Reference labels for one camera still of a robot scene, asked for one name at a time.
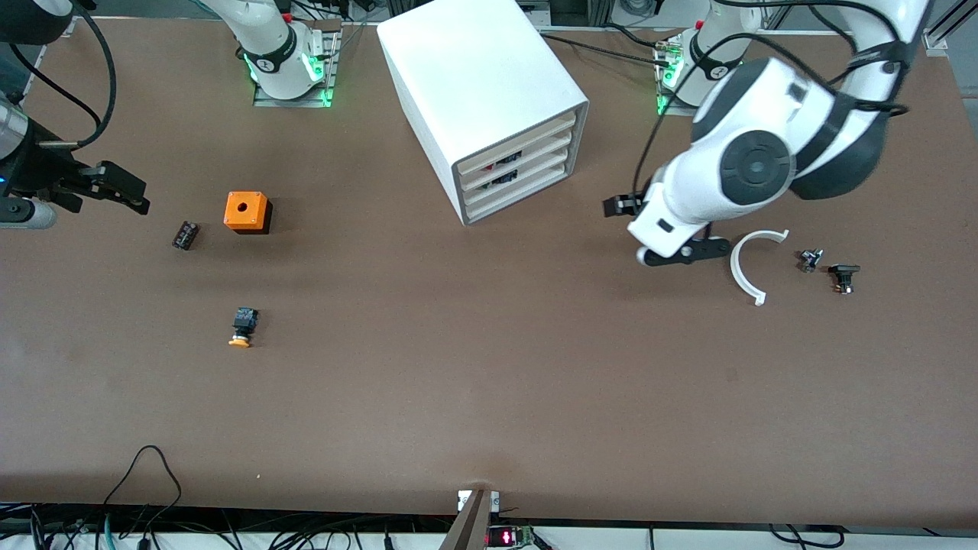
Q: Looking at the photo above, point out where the orange push button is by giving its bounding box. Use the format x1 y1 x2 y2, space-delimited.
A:
228 307 259 349

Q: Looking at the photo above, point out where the orange box with hole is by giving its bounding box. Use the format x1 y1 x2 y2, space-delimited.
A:
223 191 274 235

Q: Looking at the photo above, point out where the device with red display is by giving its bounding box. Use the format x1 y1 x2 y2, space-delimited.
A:
487 525 536 548

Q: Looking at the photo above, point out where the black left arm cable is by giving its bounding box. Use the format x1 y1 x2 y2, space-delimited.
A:
631 0 910 196

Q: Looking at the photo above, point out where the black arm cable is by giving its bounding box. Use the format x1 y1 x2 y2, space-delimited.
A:
631 0 910 196
11 0 117 147

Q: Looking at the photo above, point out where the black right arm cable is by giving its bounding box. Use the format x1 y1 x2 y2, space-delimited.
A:
11 0 117 147

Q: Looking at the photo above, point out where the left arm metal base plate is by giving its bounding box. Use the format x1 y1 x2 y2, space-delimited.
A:
656 46 711 118

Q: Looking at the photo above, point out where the white curved plastic bracket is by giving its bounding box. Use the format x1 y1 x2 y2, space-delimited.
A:
730 229 790 306

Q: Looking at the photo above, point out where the long black table cable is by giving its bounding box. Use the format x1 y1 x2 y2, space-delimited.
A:
539 32 681 71

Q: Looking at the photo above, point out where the short black table cable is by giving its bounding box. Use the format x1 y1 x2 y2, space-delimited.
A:
604 23 669 50

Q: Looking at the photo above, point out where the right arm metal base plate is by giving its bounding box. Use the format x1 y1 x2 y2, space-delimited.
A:
254 31 338 108

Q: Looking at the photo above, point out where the small black switch component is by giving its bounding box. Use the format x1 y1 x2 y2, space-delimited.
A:
828 264 862 296

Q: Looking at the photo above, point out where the looped black cable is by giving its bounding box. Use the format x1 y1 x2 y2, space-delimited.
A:
102 445 183 528

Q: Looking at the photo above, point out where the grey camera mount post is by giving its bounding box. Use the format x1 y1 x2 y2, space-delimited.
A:
439 489 501 550

